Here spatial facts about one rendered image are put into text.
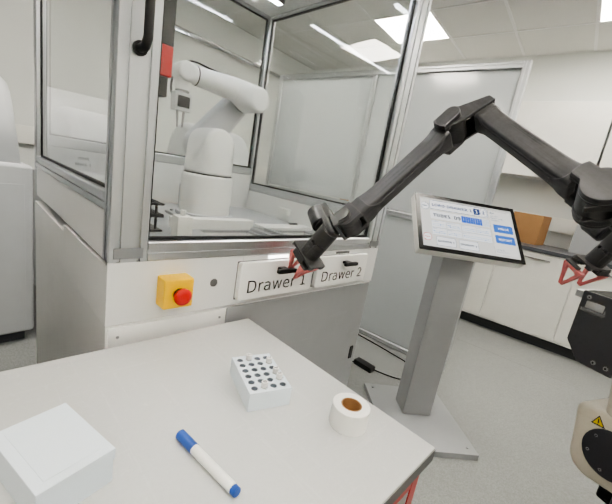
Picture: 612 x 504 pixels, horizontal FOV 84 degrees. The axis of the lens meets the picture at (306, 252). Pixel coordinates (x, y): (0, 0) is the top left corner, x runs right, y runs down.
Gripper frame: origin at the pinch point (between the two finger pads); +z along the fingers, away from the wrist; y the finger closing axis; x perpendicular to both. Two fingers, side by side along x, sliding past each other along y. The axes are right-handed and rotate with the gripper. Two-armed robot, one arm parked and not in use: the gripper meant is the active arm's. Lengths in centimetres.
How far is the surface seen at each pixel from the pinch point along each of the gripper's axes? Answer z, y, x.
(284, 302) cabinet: 12.5, -3.4, -2.8
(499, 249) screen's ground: -26, -16, -104
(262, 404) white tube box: -7.2, -32.5, 33.6
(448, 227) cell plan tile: -19, 4, -89
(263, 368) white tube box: -5.3, -25.9, 28.7
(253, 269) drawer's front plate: 0.8, 2.8, 13.3
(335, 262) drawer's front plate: 0.6, 2.6, -23.0
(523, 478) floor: 35, -104, -109
